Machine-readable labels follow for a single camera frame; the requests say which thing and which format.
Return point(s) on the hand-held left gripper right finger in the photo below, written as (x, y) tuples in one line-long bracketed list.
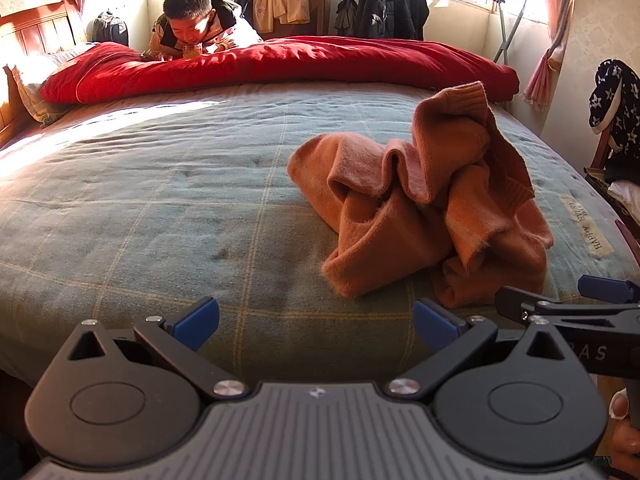
[(435, 325)]

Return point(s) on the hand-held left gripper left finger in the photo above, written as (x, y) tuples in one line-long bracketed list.
[(197, 322)]

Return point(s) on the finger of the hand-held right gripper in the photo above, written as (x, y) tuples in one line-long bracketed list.
[(607, 291), (515, 305)]

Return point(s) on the orange knitted sweater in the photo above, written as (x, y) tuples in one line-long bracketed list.
[(450, 200)]

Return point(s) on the metal clothes rack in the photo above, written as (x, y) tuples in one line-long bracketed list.
[(502, 45)]

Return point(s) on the person's right hand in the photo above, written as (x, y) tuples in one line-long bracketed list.
[(620, 405)]

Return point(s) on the white cloth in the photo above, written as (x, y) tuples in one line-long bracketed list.
[(625, 197)]

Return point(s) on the blue plaid bed sheet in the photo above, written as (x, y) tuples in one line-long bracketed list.
[(150, 210)]

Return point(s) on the dark cloth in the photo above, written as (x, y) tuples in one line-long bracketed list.
[(622, 167)]

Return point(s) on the wooden chair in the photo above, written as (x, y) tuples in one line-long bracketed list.
[(598, 155)]

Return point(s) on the navy star print garment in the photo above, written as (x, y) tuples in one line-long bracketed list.
[(615, 105)]

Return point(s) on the red long bolster pillow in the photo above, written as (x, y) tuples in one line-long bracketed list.
[(300, 60)]

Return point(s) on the beige pillow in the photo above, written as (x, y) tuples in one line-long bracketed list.
[(30, 95)]

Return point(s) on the black backpack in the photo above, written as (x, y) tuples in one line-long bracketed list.
[(110, 27)]

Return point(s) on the black hanging jackets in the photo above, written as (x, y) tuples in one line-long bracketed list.
[(385, 5)]

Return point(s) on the yellow draped shirts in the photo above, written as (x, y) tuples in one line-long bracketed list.
[(280, 7)]

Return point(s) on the wooden cabinet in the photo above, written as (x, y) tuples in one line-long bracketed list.
[(35, 30), (317, 15)]

